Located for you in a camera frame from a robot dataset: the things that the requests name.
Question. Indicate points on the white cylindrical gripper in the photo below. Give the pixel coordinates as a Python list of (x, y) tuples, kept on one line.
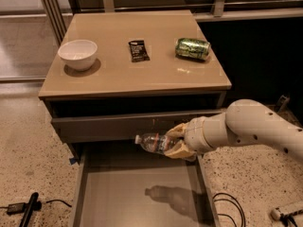
[(195, 135)]

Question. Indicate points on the clear plastic water bottle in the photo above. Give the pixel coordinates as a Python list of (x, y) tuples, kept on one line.
[(155, 142)]

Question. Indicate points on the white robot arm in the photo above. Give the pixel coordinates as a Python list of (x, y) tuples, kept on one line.
[(245, 122)]

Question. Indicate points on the grey top drawer front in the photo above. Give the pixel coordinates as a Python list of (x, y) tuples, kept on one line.
[(120, 127)]

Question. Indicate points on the open grey middle drawer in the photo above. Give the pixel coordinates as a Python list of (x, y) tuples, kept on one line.
[(122, 185)]

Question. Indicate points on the grey drawer cabinet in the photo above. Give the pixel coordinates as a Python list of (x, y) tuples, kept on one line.
[(115, 85)]

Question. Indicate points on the green soda can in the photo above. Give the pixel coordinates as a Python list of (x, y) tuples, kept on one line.
[(192, 48)]

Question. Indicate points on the black snack bar wrapper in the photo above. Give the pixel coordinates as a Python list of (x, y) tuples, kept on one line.
[(138, 51)]

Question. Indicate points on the blue tape piece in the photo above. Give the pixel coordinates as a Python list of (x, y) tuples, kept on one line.
[(73, 161)]

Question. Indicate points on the small dark floor object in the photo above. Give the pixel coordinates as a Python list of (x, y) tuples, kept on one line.
[(282, 103)]

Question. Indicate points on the white power strip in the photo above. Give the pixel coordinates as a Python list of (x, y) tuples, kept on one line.
[(291, 209)]

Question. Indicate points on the white ceramic bowl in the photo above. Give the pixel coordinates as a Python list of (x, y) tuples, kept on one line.
[(79, 55)]

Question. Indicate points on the black power adapter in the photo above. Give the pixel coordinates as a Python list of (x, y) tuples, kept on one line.
[(16, 208)]

